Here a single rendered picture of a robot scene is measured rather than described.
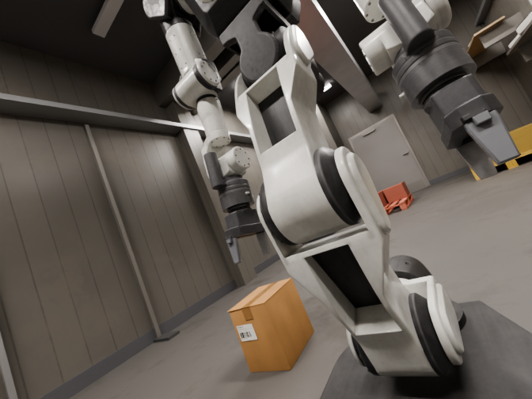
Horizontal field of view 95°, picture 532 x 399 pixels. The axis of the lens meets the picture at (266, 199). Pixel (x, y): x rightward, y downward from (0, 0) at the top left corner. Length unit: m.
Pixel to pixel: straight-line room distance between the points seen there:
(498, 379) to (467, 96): 0.51
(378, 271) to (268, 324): 0.85
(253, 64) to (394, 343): 0.62
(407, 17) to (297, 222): 0.33
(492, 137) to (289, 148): 0.26
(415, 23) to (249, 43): 0.33
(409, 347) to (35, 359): 2.63
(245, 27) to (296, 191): 0.40
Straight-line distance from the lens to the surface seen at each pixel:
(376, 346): 0.57
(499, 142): 0.39
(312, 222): 0.40
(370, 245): 0.40
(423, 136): 7.80
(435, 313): 0.58
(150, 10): 0.97
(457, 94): 0.43
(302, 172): 0.39
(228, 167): 0.65
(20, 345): 2.80
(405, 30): 0.46
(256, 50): 0.62
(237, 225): 0.61
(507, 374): 0.71
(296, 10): 0.84
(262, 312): 1.20
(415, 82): 0.45
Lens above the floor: 0.58
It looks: 7 degrees up
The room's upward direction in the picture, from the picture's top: 23 degrees counter-clockwise
